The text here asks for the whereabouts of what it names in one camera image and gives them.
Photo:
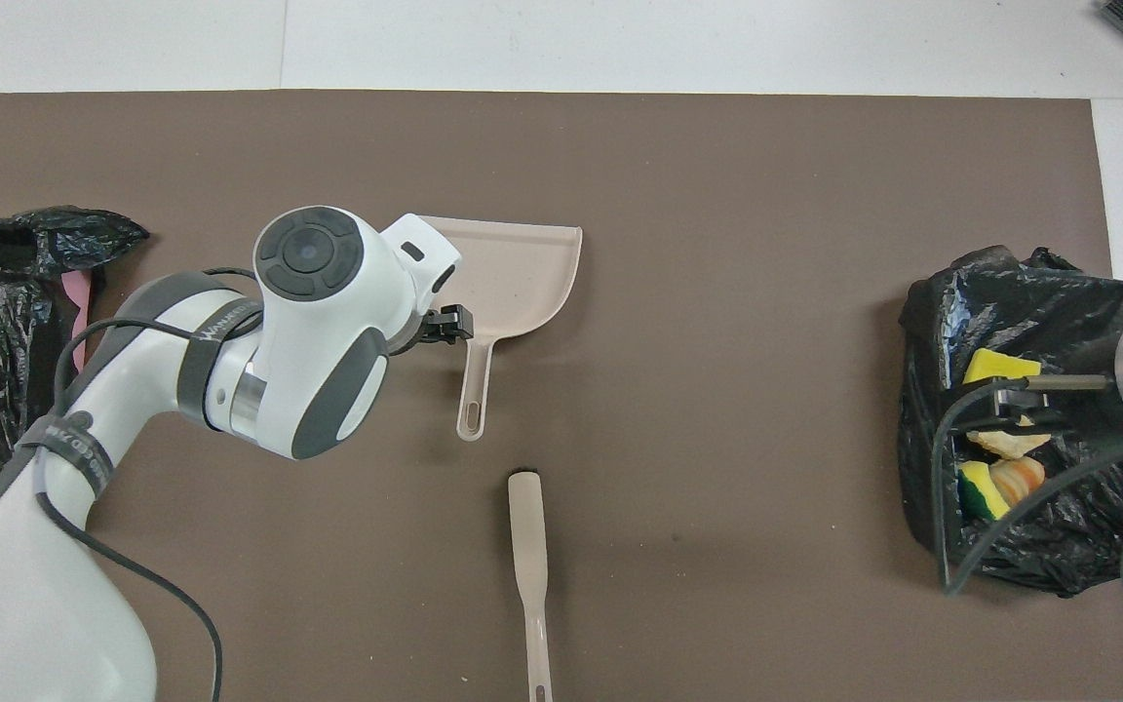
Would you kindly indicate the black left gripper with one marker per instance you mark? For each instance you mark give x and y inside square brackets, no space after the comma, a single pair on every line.
[410,333]

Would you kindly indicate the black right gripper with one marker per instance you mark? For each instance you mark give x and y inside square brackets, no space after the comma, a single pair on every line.
[1093,409]

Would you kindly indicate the large beige rock chunk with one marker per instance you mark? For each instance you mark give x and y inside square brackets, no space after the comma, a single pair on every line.
[1005,445]

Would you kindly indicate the yellow sponge block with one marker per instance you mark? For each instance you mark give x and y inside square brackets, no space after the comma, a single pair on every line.
[995,365]

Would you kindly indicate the small beige orange rock chunk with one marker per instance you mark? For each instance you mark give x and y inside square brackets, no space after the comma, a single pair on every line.
[1022,478]

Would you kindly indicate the beige plastic dustpan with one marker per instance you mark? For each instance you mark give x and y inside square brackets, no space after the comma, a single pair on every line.
[513,273]

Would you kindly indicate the yellow green sponge wedge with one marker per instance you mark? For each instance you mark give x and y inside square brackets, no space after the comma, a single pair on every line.
[983,492]

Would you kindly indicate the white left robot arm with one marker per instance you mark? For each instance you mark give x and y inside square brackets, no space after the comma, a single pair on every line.
[308,322]

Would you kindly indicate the right black trash bag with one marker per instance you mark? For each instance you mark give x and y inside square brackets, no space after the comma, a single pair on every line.
[1088,546]

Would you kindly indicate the black trash bag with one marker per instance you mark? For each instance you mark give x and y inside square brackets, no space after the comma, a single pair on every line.
[1088,546]
[16,292]

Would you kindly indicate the left black trash bag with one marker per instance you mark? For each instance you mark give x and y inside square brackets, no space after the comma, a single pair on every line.
[16,292]

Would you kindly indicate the brown table mat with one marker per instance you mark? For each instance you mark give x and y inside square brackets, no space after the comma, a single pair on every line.
[717,195]

